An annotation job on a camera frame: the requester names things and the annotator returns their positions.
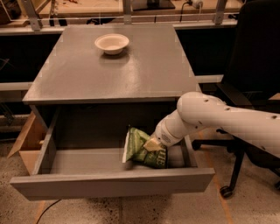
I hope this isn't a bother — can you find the cardboard box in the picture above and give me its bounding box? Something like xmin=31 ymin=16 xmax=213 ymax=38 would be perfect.
xmin=7 ymin=112 xmax=46 ymax=175

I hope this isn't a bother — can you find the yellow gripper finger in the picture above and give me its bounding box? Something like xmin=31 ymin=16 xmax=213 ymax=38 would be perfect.
xmin=143 ymin=136 xmax=162 ymax=151

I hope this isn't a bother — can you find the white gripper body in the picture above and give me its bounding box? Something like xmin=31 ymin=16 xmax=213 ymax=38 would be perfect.
xmin=151 ymin=110 xmax=204 ymax=147

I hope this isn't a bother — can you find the wooden workbench with metal frame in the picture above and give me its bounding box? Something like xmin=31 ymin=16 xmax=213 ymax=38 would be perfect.
xmin=0 ymin=0 xmax=247 ymax=36

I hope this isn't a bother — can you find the grey open top drawer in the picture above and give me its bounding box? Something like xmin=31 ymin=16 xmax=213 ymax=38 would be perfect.
xmin=10 ymin=107 xmax=214 ymax=200

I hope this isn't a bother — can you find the white paper bowl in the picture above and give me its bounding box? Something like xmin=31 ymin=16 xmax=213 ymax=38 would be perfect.
xmin=94 ymin=33 xmax=130 ymax=55

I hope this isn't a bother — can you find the grey cabinet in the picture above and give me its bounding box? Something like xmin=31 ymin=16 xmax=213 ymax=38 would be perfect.
xmin=22 ymin=24 xmax=204 ymax=138

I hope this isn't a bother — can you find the black floor cable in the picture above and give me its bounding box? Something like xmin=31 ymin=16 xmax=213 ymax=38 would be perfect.
xmin=35 ymin=199 xmax=63 ymax=224

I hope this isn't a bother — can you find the green jalapeno chip bag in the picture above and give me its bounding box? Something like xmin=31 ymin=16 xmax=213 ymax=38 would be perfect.
xmin=122 ymin=127 xmax=168 ymax=169

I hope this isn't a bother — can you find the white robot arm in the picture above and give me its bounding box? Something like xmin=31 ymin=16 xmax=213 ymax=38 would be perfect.
xmin=143 ymin=92 xmax=280 ymax=158

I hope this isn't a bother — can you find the black office chair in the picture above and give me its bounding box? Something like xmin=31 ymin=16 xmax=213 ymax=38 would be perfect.
xmin=192 ymin=0 xmax=280 ymax=199

